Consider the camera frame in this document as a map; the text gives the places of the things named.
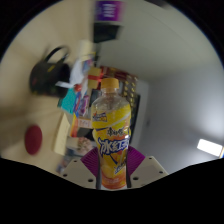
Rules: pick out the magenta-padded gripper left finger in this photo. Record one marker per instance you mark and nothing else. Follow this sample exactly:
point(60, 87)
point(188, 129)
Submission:
point(77, 171)

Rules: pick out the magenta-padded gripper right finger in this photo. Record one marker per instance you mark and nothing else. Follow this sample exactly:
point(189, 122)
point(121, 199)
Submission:
point(146, 168)

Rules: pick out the yellow-labelled drink bottle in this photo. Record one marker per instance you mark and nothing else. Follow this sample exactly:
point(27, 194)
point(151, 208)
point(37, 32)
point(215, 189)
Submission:
point(111, 133)

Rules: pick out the pink flowers in white pot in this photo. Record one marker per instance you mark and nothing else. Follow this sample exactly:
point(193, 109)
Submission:
point(81, 145)

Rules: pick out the beige notepad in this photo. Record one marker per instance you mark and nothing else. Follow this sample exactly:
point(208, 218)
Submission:
point(61, 135)

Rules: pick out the flat round red coaster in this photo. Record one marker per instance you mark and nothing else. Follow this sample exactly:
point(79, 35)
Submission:
point(33, 140)

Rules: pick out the teal book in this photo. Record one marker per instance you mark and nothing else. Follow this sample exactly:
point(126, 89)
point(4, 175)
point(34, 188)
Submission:
point(68, 100)

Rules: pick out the yellow gift box red ribbon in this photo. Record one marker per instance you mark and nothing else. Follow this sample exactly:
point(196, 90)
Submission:
point(94, 78)

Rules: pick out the black mug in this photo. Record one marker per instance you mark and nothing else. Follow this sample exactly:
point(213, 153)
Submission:
point(46, 76)

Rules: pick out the black office chair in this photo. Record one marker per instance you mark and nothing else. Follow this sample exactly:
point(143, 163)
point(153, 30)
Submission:
point(106, 32)

